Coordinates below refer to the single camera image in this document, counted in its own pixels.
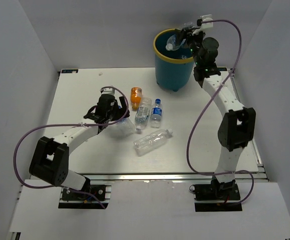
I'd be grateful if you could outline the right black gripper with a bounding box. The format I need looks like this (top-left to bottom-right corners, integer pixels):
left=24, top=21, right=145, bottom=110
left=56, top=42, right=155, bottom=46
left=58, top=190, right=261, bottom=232
left=175, top=26, right=206, bottom=67

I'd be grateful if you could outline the clear bottle blue label angled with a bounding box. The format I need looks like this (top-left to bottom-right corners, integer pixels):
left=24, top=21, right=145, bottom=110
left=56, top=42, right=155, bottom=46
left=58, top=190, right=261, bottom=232
left=108, top=117, right=135, bottom=138

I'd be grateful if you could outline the clear bottle white green label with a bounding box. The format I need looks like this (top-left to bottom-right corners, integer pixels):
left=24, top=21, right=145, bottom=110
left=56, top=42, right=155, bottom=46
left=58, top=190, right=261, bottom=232
left=135, top=97, right=152, bottom=132

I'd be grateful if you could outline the orange juice bottle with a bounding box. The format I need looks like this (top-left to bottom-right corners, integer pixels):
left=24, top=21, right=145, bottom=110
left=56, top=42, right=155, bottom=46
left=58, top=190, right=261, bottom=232
left=130, top=87, right=142, bottom=111

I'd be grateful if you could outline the small bottle blue cap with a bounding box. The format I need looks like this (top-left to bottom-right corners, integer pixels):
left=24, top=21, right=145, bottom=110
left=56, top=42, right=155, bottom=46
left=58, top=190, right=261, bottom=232
left=150, top=98, right=162, bottom=128

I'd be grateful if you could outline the clear unlabelled Pocari bottle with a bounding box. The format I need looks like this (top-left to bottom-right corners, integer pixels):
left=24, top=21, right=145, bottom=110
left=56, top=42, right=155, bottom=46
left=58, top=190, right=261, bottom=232
left=133, top=128, right=173, bottom=157

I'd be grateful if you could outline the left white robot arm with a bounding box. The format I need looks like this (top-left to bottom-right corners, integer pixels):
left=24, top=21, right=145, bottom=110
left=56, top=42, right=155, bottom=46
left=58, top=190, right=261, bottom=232
left=29, top=93, right=129, bottom=200

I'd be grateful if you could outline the teal bin with yellow rim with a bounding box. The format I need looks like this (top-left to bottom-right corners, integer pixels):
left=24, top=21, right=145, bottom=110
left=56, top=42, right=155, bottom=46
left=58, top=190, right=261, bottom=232
left=153, top=28, right=194, bottom=92

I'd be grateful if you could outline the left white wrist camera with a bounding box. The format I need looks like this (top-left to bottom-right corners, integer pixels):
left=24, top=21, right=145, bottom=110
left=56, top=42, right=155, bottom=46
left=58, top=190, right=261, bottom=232
left=100, top=86, right=115, bottom=96

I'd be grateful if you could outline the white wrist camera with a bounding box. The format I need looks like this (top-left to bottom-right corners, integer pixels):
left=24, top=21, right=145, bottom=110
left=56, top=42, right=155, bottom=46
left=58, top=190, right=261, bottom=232
left=192, top=14, right=213, bottom=35
left=100, top=86, right=115, bottom=96

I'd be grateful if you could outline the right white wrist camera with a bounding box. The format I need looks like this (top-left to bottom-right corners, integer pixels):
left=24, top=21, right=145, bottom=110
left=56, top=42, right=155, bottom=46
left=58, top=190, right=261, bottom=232
left=192, top=14, right=213, bottom=35

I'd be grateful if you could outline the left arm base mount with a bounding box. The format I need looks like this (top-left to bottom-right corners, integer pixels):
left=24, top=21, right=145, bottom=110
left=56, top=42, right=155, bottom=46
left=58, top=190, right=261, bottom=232
left=58, top=184, right=112, bottom=210

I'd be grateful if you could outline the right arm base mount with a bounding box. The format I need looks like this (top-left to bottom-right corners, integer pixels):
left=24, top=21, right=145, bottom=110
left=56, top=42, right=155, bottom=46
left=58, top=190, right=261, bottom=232
left=189, top=177, right=242, bottom=213

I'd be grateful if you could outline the aluminium front rail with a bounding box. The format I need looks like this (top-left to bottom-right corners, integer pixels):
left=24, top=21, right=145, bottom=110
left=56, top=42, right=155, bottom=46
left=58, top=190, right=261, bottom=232
left=85, top=172, right=268, bottom=181

